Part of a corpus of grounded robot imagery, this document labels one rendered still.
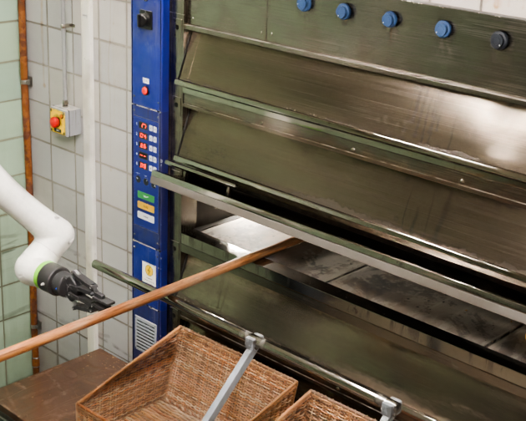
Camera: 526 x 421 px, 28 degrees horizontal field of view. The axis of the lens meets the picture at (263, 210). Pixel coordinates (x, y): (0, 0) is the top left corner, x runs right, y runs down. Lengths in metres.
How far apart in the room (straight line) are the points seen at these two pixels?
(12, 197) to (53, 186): 0.95
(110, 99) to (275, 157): 0.80
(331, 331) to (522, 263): 0.76
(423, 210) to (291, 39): 0.65
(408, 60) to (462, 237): 0.50
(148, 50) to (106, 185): 0.62
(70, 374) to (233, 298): 0.77
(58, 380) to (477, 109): 1.93
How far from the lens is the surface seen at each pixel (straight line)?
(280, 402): 3.36
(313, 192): 3.13
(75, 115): 3.92
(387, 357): 3.16
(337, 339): 3.26
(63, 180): 4.12
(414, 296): 3.25
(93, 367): 4.02
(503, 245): 2.79
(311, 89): 3.08
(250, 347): 2.95
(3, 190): 3.23
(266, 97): 3.19
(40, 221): 3.29
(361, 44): 2.96
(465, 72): 2.77
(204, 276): 3.25
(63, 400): 3.82
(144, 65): 3.56
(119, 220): 3.89
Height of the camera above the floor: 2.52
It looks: 20 degrees down
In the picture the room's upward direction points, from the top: 2 degrees clockwise
